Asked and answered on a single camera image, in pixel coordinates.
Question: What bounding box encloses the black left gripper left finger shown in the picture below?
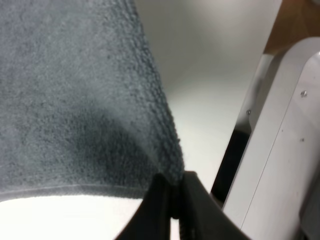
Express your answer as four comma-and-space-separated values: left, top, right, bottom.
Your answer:
116, 174, 171, 240

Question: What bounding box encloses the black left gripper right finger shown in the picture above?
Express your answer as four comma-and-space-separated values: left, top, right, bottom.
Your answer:
179, 171, 248, 240

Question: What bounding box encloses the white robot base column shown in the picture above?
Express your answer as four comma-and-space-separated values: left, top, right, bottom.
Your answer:
223, 37, 320, 240

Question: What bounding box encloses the grey towel with orange pattern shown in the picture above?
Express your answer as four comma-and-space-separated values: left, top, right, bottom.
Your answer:
0, 0, 184, 201

